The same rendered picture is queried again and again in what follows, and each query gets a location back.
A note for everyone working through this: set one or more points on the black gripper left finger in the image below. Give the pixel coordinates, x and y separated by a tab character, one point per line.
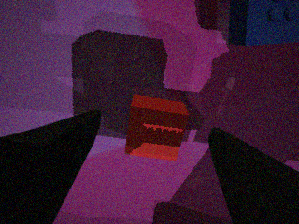
39	166

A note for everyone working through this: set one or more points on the red block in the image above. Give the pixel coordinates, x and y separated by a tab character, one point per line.
155	128

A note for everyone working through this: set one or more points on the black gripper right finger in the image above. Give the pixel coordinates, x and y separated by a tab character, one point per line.
257	188

